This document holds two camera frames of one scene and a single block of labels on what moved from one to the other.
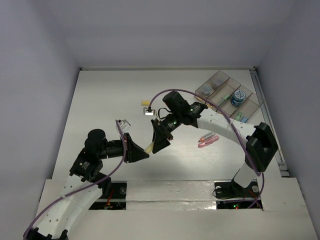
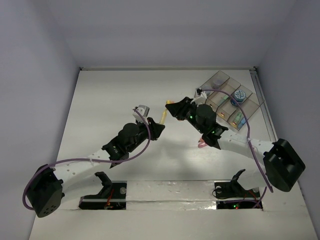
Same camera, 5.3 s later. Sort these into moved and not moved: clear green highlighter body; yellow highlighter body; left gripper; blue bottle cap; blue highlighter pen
Moved: left gripper; yellow highlighter body
Not moved: blue bottle cap; clear green highlighter body; blue highlighter pen
